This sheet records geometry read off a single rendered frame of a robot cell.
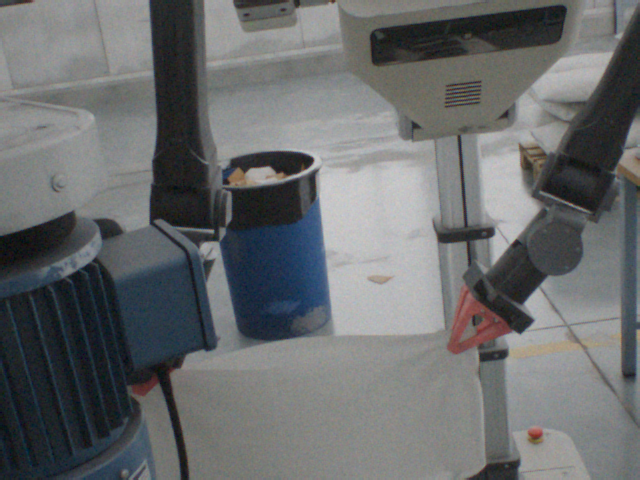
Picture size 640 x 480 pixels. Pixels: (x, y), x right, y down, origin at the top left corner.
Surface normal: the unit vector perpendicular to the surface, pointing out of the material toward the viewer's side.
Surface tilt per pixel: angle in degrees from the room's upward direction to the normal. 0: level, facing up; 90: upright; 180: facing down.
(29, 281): 90
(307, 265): 93
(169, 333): 90
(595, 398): 0
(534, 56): 130
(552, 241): 76
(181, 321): 90
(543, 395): 0
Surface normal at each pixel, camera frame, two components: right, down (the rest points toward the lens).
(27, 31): 0.04, 0.34
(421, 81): 0.08, 0.86
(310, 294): 0.62, 0.24
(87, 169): 0.95, -0.01
